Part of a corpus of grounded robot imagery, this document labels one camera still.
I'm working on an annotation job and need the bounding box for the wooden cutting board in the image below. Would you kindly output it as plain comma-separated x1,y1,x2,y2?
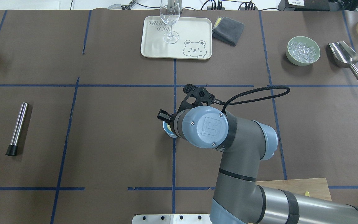
256,178,332,201

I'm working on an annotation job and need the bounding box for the light blue cup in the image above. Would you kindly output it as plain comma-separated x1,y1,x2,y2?
163,121,178,138

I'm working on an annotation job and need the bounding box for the black braided cable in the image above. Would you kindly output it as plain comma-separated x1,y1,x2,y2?
214,86,291,113

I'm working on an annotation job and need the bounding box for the grey folded cloth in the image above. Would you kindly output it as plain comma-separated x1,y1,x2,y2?
212,16,245,46

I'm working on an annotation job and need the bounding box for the black device on desk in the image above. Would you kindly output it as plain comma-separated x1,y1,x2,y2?
278,0,358,12

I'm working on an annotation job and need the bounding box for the steel muddler black tip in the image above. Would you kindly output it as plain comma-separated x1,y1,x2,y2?
5,102,28,156

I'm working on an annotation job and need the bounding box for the white bear tray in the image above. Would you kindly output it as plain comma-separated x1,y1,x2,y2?
140,16,213,60

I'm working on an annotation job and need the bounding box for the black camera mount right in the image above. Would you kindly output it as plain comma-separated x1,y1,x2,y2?
183,84,223,106

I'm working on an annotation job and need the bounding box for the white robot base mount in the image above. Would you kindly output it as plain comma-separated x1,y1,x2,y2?
132,214,212,224

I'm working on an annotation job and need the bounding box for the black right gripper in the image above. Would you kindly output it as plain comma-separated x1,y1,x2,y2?
157,96,197,122

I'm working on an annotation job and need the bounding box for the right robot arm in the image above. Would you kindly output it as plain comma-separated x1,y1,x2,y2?
157,105,358,224

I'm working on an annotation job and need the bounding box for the clear wine glass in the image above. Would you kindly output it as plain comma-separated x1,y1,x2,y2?
160,0,181,44

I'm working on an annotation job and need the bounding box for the steel ice scoop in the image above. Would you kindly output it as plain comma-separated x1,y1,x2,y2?
328,41,358,81

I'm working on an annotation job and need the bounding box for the green bowl of ice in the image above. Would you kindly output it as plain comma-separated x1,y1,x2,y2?
286,36,320,66

